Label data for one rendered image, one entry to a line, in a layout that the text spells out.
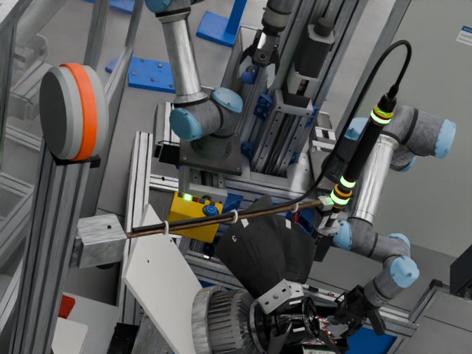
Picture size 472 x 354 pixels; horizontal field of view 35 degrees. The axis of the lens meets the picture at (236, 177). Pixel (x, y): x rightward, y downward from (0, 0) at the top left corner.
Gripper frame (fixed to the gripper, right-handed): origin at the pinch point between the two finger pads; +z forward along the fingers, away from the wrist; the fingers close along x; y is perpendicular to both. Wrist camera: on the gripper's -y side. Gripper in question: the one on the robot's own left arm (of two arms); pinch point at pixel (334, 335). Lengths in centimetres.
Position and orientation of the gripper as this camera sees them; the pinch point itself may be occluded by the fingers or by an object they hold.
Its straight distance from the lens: 229.7
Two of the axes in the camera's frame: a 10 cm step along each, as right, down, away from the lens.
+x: -1.1, 6.1, -7.8
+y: -8.3, -4.9, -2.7
